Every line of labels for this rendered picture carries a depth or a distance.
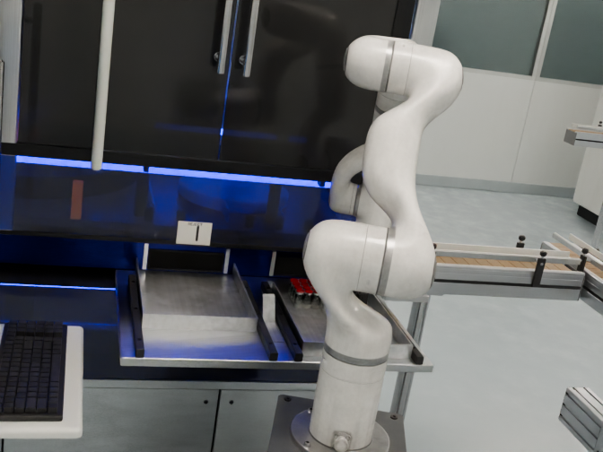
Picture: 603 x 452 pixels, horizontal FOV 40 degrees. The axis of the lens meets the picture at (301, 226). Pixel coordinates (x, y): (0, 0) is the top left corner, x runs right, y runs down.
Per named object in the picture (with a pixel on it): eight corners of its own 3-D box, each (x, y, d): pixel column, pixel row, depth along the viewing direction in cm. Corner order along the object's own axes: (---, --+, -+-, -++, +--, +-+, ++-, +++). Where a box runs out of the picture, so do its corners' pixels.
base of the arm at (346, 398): (390, 475, 147) (410, 384, 142) (285, 457, 148) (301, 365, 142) (387, 420, 166) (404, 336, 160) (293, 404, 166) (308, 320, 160)
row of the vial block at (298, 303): (292, 305, 208) (294, 288, 207) (359, 308, 213) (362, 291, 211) (294, 308, 206) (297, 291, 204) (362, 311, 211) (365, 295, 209)
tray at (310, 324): (271, 293, 213) (273, 281, 212) (365, 298, 220) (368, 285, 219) (301, 355, 182) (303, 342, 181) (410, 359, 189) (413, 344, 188)
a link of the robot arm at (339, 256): (388, 371, 145) (414, 244, 138) (284, 352, 146) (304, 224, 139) (388, 342, 156) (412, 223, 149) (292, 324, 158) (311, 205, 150)
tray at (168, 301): (135, 270, 215) (135, 257, 214) (233, 274, 222) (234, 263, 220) (142, 327, 183) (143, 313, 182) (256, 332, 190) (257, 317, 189)
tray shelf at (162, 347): (114, 275, 214) (115, 269, 213) (368, 288, 232) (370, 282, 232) (119, 365, 170) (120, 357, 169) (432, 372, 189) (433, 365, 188)
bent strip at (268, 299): (259, 316, 199) (262, 293, 197) (271, 316, 200) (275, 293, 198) (271, 342, 186) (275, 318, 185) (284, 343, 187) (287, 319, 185)
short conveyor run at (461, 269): (371, 292, 235) (380, 241, 230) (354, 272, 249) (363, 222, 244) (581, 303, 253) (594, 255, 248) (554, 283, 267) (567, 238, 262)
